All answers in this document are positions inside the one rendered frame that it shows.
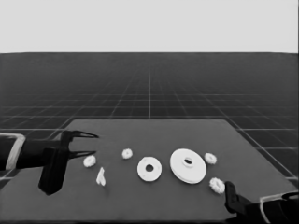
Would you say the small white T-shaped piece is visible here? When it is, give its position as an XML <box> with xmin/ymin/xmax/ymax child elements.
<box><xmin>95</xmin><ymin>166</ymin><xmax>107</xmax><ymax>187</ymax></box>

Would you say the white round carrier with pins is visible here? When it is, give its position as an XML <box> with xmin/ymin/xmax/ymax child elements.
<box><xmin>136</xmin><ymin>156</ymin><xmax>163</xmax><ymax>183</ymax></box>

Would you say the small white toothed gear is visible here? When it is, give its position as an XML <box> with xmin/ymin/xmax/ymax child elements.
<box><xmin>121</xmin><ymin>147</ymin><xmax>134</xmax><ymax>160</ymax></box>
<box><xmin>204</xmin><ymin>152</ymin><xmax>218</xmax><ymax>165</ymax></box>
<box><xmin>82</xmin><ymin>155</ymin><xmax>97</xmax><ymax>168</ymax></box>
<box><xmin>208</xmin><ymin>176</ymin><xmax>226</xmax><ymax>195</ymax></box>

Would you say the large thick white disc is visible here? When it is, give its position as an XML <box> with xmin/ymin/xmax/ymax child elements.
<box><xmin>169</xmin><ymin>147</ymin><xmax>207</xmax><ymax>185</ymax></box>

